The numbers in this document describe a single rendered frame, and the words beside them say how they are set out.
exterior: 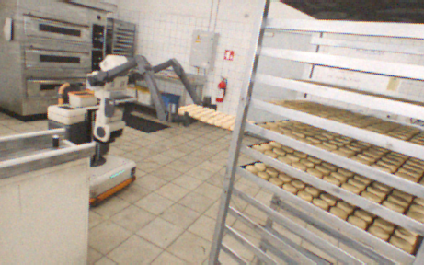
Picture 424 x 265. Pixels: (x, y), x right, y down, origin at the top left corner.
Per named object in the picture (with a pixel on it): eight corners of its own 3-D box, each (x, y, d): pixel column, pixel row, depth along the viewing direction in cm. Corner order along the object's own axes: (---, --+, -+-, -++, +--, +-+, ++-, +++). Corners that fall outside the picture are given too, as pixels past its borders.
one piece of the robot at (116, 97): (99, 115, 226) (100, 89, 220) (121, 110, 251) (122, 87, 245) (114, 120, 221) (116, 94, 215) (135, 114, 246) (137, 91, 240)
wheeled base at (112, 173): (35, 184, 250) (35, 160, 243) (88, 163, 307) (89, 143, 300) (91, 209, 228) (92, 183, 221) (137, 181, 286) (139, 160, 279)
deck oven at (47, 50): (29, 127, 395) (25, -24, 338) (-15, 109, 442) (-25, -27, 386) (111, 114, 531) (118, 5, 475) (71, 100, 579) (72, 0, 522)
